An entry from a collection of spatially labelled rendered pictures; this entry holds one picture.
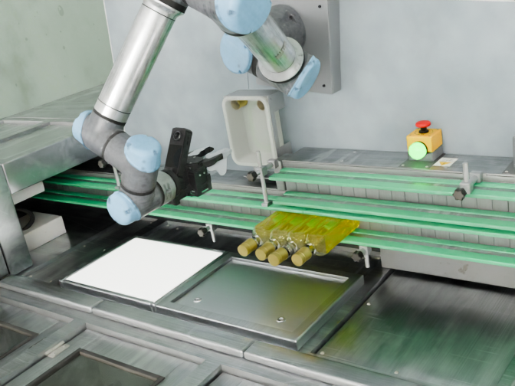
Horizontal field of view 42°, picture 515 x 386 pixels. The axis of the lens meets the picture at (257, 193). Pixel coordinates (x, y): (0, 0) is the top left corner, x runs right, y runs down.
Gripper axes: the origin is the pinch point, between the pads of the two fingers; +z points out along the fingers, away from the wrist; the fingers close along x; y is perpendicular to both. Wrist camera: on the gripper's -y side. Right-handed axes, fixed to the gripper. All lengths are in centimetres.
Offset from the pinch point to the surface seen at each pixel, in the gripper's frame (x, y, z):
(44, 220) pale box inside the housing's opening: -104, 41, 12
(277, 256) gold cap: 13.3, 28.1, 0.2
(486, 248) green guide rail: 57, 32, 28
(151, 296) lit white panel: -26, 43, -10
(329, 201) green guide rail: 14.1, 23.6, 26.1
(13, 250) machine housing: -89, 39, -12
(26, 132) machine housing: -123, 11, 27
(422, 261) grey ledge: 39, 40, 30
